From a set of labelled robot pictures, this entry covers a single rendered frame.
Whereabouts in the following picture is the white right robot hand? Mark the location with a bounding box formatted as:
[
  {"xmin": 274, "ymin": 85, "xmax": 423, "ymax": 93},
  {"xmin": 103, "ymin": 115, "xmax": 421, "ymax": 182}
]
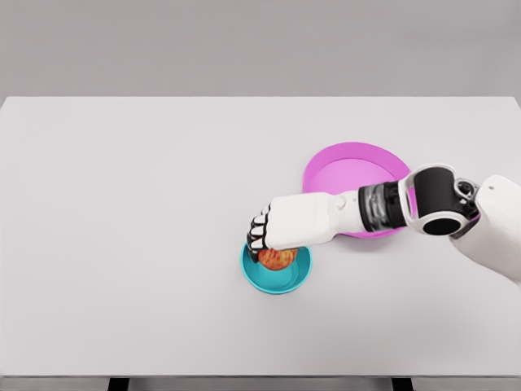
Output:
[{"xmin": 245, "ymin": 193, "xmax": 331, "ymax": 263}]

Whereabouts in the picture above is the red yellow apple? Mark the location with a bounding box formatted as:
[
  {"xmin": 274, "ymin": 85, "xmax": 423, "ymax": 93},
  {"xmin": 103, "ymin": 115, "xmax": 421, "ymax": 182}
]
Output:
[{"xmin": 257, "ymin": 247, "xmax": 298, "ymax": 271}]

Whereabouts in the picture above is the blue bowl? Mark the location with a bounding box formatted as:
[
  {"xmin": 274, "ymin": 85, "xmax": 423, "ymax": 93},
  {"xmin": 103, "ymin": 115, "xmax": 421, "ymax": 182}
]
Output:
[{"xmin": 240, "ymin": 240, "xmax": 313, "ymax": 295}]

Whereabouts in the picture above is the pink plate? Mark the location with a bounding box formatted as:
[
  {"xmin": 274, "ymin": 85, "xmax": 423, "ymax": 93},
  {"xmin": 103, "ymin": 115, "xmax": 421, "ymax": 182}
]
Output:
[{"xmin": 302, "ymin": 141, "xmax": 417, "ymax": 239}]

